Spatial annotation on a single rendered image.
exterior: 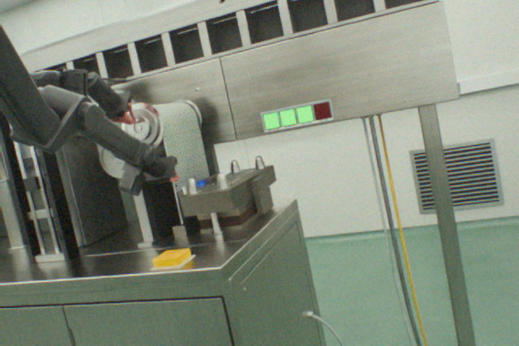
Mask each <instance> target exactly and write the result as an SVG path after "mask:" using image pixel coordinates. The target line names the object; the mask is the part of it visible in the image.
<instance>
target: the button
mask: <svg viewBox="0 0 519 346"><path fill-rule="evenodd" d="M190 257H191V249H190V248H186V249H176V250H166V251H165V252H164V253H163V254H161V255H159V256H158V257H156V258H155V259H153V264H154V267H155V268H156V267H175V266H179V265H180V264H182V263H183V262H185V261H186V260H187V259H189V258H190Z"/></svg>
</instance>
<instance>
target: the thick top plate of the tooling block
mask: <svg viewBox="0 0 519 346"><path fill-rule="evenodd" d="M262 174H267V175H268V182H269V185H271V184H273V183H274V182H275V181H276V180H277V179H276V174H275V171H274V167H273V165H267V166H266V167H265V168H263V169H255V168H252V169H242V171H241V172H238V173H232V172H231V173H228V174H226V177H227V180H229V185H230V188H227V189H224V190H218V185H217V183H218V181H216V182H214V183H209V184H205V185H203V186H201V187H199V188H198V190H199V193H196V194H185V195H183V196H180V200H181V204H182V211H183V215H184V216H195V215H201V214H208V213H215V212H222V211H233V210H235V209H236V208H238V207H240V206H241V205H242V204H244V203H245V202H246V201H248V200H249V199H251V198H253V197H254V192H253V188H252V184H251V181H252V180H254V179H255V178H257V177H259V176H260V175H262Z"/></svg>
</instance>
